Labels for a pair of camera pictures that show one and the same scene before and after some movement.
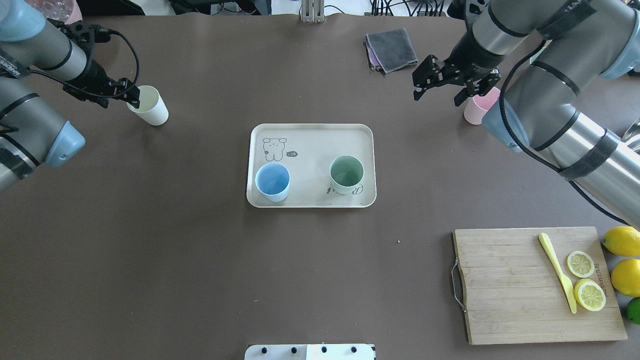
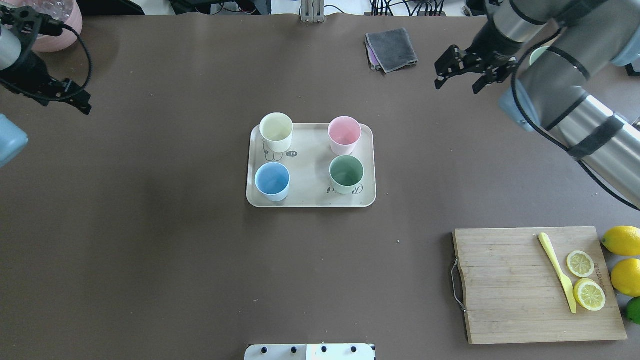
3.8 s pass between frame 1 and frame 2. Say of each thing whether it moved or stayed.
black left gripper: moved
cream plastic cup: moved
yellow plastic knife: stayed
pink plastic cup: moved
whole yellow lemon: stayed
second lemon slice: stayed
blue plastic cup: stayed
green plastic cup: stayed
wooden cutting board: stayed
